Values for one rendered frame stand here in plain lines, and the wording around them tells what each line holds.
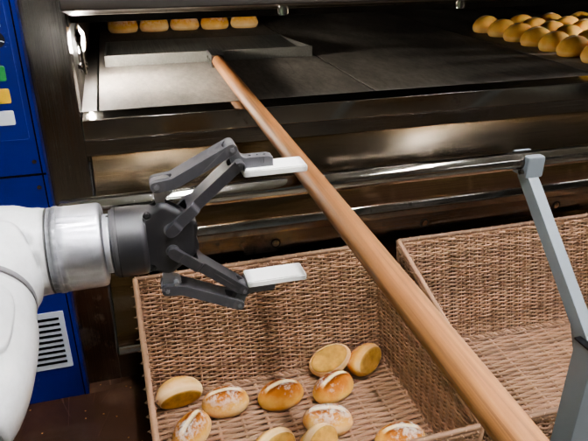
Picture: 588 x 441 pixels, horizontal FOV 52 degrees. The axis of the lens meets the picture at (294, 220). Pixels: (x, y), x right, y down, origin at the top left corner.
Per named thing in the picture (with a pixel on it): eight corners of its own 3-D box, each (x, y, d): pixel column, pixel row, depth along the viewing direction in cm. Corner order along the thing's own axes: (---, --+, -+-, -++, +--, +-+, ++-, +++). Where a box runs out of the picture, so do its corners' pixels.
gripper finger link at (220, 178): (169, 226, 67) (160, 218, 67) (241, 155, 66) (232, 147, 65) (172, 241, 64) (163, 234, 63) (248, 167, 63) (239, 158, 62)
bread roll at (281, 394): (297, 386, 133) (297, 366, 131) (309, 405, 128) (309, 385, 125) (253, 397, 130) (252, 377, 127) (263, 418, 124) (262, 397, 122)
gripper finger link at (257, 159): (224, 165, 65) (222, 139, 64) (269, 161, 66) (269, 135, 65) (227, 171, 64) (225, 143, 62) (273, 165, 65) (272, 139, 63)
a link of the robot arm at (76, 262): (62, 267, 69) (116, 260, 70) (57, 311, 61) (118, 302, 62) (48, 193, 65) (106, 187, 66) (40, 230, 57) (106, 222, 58)
